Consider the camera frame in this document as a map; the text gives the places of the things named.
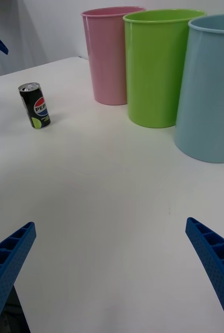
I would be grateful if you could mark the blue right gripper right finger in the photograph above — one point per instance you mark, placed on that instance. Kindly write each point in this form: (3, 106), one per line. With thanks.
(218, 257)

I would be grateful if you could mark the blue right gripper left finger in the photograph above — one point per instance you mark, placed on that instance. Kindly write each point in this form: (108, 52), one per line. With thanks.
(5, 265)

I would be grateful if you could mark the black drink can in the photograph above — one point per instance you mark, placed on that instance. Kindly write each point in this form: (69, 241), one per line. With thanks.
(35, 106)

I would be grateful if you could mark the pink plastic waste bin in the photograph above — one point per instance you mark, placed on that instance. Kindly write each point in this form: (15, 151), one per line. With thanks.
(106, 57)

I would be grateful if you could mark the pale blue plastic waste bin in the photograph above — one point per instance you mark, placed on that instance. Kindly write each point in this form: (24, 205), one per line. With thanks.
(210, 99)

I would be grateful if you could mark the green plastic waste bin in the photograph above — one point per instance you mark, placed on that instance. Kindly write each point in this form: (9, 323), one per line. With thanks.
(153, 72)

